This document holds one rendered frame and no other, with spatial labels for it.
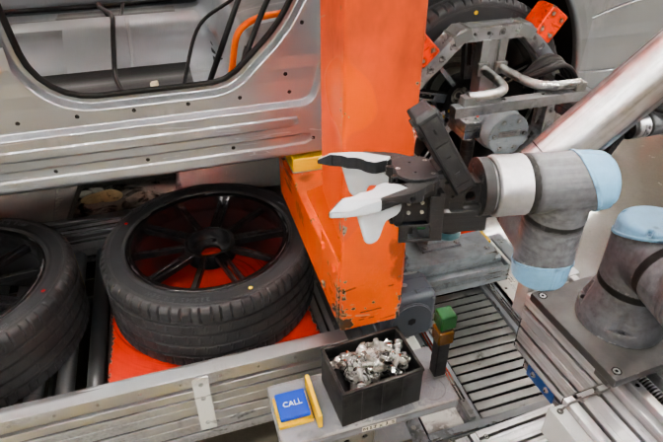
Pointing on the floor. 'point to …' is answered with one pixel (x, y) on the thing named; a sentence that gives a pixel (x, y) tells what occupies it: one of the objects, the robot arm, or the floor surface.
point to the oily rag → (138, 199)
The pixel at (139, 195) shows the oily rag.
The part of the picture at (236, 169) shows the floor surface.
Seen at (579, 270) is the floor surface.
